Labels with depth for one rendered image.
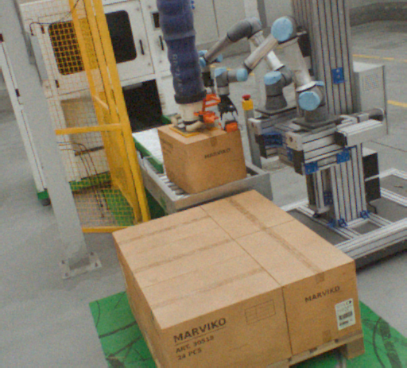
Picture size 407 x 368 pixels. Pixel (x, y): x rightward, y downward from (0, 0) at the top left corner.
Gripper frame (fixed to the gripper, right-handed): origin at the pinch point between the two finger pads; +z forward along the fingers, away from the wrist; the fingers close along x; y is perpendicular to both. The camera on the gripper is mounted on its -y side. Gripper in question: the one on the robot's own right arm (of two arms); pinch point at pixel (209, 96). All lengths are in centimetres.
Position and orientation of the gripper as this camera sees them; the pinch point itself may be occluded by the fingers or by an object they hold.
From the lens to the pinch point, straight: 442.3
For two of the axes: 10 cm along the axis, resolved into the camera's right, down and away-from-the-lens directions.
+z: 1.7, 9.3, 3.3
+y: 3.9, 2.4, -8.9
